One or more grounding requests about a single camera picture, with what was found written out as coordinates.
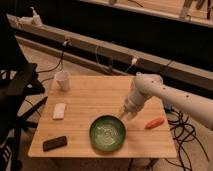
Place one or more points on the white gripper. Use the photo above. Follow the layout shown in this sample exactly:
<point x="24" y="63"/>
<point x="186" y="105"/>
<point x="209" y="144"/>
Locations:
<point x="132" y="106"/>

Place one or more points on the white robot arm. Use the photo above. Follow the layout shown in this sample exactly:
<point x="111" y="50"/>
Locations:
<point x="144" y="86"/>

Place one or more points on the green ceramic bowl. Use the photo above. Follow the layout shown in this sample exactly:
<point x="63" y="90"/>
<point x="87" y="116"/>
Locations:
<point x="107" y="133"/>

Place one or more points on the orange carrot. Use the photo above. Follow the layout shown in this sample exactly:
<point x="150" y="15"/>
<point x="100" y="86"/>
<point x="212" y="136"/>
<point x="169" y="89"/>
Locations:
<point x="155" y="123"/>

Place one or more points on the long metal beam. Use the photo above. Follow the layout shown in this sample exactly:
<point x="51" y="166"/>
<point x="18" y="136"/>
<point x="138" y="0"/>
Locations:
<point x="108" y="58"/>

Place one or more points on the wooden table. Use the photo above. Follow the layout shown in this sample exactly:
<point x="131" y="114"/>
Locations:
<point x="90" y="97"/>

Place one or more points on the white sponge block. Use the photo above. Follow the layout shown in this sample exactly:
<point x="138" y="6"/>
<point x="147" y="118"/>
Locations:
<point x="59" y="111"/>

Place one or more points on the white mug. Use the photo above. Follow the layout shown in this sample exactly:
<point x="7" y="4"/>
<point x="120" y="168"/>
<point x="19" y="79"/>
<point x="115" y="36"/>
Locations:
<point x="62" y="78"/>

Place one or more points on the black rectangular remote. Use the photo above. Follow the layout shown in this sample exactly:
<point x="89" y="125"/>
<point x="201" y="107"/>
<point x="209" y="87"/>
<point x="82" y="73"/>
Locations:
<point x="54" y="143"/>

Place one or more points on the black chair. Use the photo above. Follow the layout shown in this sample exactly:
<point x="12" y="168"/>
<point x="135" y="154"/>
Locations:
<point x="18" y="79"/>

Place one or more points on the white device on beam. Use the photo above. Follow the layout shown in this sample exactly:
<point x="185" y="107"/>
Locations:
<point x="35" y="19"/>

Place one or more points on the white cable connector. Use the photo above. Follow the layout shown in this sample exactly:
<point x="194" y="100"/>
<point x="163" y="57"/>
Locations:
<point x="134" y="61"/>

